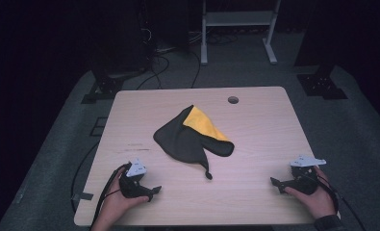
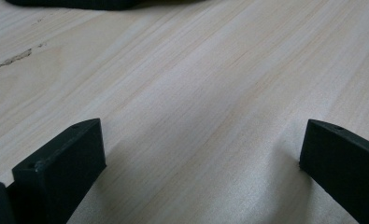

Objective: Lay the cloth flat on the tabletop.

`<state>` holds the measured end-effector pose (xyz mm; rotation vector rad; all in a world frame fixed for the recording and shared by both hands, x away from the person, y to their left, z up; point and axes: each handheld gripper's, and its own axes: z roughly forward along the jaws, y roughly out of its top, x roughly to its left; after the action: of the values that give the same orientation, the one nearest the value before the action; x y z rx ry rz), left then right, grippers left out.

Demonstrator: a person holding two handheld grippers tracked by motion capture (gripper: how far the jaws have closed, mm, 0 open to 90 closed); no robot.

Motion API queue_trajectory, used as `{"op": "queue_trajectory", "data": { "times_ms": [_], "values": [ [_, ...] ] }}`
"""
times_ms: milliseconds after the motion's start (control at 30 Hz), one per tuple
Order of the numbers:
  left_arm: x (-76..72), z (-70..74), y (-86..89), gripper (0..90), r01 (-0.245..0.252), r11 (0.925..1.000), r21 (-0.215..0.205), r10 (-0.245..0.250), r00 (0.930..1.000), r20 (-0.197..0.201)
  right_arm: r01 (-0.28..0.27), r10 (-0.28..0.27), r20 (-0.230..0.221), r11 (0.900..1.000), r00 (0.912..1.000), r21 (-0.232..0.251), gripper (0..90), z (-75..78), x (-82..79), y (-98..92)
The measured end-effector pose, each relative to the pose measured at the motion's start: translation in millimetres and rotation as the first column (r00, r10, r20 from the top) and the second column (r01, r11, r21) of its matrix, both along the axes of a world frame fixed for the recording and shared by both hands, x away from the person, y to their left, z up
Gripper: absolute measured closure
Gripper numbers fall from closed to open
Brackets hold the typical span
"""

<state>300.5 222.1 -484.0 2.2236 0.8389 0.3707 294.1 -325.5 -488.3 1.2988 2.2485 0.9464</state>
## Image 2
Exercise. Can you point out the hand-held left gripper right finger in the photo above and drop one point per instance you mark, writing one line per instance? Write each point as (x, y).
(341, 161)

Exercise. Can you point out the yellow cloth with black edge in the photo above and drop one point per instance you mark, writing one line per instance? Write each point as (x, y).
(79, 3)

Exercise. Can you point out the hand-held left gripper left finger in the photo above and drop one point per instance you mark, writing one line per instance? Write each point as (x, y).
(60, 168)

